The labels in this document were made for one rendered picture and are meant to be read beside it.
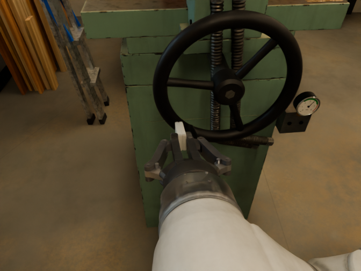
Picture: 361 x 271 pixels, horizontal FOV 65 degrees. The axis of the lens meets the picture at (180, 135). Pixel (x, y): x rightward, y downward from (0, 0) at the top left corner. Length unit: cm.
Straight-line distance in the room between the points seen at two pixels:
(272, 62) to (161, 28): 30
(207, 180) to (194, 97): 50
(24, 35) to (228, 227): 191
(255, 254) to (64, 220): 122
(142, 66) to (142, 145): 27
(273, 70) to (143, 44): 34
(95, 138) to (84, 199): 41
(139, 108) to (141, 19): 24
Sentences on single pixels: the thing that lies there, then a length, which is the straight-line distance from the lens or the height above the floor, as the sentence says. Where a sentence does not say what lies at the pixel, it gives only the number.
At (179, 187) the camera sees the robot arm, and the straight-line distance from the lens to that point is 31.
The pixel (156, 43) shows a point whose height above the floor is 82.
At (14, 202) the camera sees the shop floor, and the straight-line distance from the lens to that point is 155.
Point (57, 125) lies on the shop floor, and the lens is 186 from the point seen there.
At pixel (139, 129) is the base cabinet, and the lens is 85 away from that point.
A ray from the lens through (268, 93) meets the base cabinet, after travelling 84.
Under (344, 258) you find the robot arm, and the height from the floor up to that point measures 86.
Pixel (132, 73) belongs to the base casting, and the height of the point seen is 75.
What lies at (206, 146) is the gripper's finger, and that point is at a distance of 46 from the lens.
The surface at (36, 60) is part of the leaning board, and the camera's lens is 211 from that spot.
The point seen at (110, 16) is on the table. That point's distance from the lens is 68.
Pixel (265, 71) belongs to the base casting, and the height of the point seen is 74.
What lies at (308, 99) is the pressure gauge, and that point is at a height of 68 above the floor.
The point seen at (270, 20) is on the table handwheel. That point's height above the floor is 94.
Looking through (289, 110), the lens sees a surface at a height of 62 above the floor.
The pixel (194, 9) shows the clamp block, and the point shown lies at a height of 93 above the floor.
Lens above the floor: 112
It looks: 43 degrees down
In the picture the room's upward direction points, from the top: straight up
